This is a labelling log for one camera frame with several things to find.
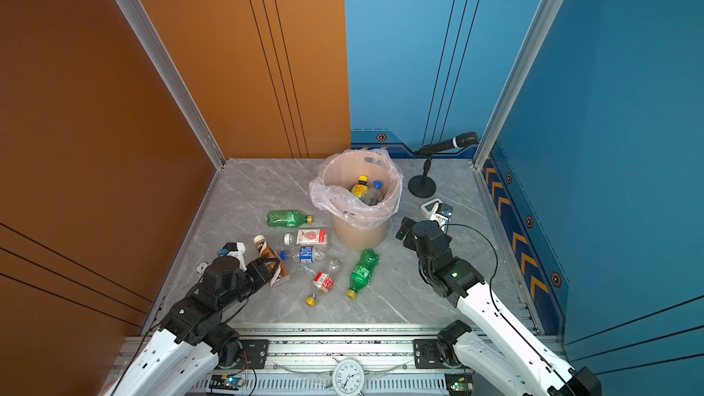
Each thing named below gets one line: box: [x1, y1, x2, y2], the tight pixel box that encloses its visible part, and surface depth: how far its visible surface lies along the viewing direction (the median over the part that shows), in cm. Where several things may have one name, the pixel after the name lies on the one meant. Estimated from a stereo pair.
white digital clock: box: [419, 198, 444, 219], surface depth 104 cm
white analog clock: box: [331, 357, 365, 396], surface depth 68 cm
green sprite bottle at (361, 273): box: [346, 249, 380, 300], surface depth 85 cm
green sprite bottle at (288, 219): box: [266, 209, 315, 229], surface depth 98 cm
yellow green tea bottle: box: [351, 174, 370, 198], surface depth 91 cm
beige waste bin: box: [321, 150, 401, 252], surface depth 84 cm
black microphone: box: [412, 131, 480, 157], surface depth 89 cm
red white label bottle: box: [283, 229, 329, 245], surface depth 93 cm
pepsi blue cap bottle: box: [368, 180, 385, 207], surface depth 88 cm
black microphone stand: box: [407, 157, 437, 198], surface depth 111 cm
